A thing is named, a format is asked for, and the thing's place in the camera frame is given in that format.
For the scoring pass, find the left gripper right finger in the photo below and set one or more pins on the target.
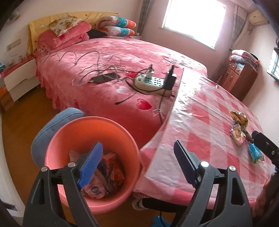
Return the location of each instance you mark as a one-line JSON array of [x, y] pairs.
[[219, 198]]

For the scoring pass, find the blue cow milk snack bag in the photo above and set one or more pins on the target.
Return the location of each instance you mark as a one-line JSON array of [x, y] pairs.
[[255, 153]]

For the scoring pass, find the purple yellow snack packet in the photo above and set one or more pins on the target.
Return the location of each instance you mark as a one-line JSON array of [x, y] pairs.
[[237, 135]]

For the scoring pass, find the yellow green snack bag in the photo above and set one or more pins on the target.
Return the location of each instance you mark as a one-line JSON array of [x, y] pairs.
[[240, 118]]

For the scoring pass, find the black yellow snack bar wrapper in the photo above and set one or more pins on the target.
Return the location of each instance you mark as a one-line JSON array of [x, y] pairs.
[[247, 134]]

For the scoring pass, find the yellow red snack bag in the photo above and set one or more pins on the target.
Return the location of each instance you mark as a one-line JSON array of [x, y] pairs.
[[117, 176]]

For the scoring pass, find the orange plastic trash bin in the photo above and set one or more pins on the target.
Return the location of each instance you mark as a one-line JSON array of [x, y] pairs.
[[96, 136]]

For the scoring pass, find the blue padded stool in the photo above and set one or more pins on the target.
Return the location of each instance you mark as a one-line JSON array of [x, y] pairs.
[[42, 139]]

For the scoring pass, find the pink checkered plastic tablecloth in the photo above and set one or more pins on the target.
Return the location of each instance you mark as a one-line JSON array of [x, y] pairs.
[[200, 118]]

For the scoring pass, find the brown wooden cabinet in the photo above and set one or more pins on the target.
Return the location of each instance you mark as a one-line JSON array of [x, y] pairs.
[[238, 79]]

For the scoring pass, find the small side window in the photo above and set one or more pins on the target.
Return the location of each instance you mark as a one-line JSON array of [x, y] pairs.
[[273, 68]]

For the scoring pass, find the folded blankets on cabinet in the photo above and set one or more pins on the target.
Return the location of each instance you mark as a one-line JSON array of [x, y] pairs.
[[244, 57]]

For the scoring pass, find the black power adapter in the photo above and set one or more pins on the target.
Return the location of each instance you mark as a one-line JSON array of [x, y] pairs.
[[170, 79]]

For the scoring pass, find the white bedside table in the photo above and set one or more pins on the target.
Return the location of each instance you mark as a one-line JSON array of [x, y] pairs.
[[21, 79]]

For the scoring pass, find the white power strip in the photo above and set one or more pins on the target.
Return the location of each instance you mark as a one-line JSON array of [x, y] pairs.
[[151, 85]]

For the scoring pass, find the black smartphone on bed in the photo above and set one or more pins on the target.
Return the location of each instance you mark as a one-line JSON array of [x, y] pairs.
[[100, 79]]

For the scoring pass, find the grey curtain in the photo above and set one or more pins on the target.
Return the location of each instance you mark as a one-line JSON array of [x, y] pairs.
[[240, 19]]

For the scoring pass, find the pink bed with heart blanket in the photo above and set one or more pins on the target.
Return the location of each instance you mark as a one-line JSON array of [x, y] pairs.
[[65, 75]]

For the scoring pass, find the white usb charger plug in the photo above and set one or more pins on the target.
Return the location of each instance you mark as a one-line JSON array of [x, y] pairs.
[[150, 72]]

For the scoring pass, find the bright window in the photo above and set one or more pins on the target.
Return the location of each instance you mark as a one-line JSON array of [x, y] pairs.
[[201, 21]]

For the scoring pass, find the folded pink blanket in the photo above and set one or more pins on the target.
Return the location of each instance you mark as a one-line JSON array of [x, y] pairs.
[[49, 42]]

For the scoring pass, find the yellow wooden headboard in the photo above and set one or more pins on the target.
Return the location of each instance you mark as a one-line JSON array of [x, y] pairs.
[[36, 27]]

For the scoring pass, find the floral pillow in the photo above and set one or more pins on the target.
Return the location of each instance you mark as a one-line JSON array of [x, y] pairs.
[[62, 25]]

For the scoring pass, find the striped colourful bolster pillow upper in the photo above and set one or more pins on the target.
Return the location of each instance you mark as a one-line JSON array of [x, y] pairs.
[[115, 21]]

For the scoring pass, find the wall air conditioner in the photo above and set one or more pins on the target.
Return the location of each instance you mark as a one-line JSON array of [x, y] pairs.
[[257, 18]]

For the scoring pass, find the wall socket plate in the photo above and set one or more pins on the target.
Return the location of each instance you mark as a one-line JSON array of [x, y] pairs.
[[13, 44]]

